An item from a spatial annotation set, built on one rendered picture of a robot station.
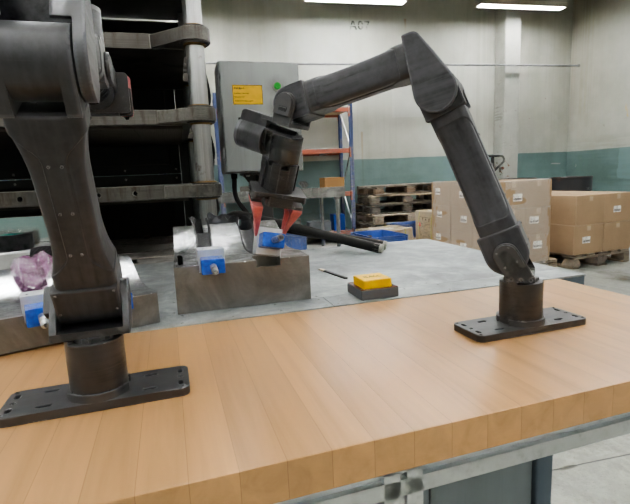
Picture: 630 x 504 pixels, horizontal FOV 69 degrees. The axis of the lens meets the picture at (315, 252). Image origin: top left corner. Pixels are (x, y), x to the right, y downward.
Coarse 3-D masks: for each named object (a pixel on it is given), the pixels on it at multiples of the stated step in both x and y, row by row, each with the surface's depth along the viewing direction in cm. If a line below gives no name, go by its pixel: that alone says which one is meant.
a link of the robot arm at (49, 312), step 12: (48, 288) 52; (120, 288) 53; (48, 300) 51; (48, 312) 51; (84, 324) 53; (96, 324) 53; (108, 324) 53; (120, 324) 53; (60, 336) 50; (72, 336) 50; (84, 336) 51; (96, 336) 51
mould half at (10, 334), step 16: (0, 256) 99; (16, 256) 101; (128, 256) 97; (0, 272) 85; (128, 272) 92; (0, 288) 81; (16, 288) 82; (144, 288) 84; (0, 304) 77; (16, 304) 77; (144, 304) 80; (0, 320) 68; (16, 320) 70; (144, 320) 80; (0, 336) 69; (16, 336) 70; (32, 336) 71; (48, 336) 72; (0, 352) 69
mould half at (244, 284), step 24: (192, 240) 110; (216, 240) 111; (240, 240) 112; (192, 264) 87; (240, 264) 88; (288, 264) 91; (192, 288) 86; (216, 288) 87; (240, 288) 89; (264, 288) 90; (288, 288) 91; (192, 312) 87
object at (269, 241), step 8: (264, 232) 86; (272, 232) 87; (280, 232) 91; (256, 240) 90; (264, 240) 86; (272, 240) 85; (280, 240) 81; (256, 248) 89; (264, 248) 90; (272, 248) 89; (280, 248) 88; (272, 256) 93
